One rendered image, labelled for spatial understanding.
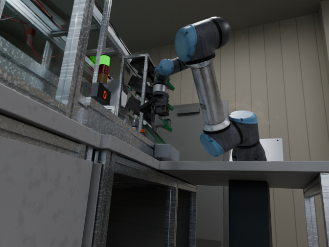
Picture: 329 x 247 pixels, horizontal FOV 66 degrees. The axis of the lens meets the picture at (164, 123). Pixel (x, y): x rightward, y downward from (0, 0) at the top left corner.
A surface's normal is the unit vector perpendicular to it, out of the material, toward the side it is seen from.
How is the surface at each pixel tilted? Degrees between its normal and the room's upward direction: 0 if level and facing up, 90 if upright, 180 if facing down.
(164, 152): 90
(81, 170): 90
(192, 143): 90
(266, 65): 90
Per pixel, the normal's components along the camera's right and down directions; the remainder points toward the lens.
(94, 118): 0.97, -0.01
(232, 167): -0.42, -0.28
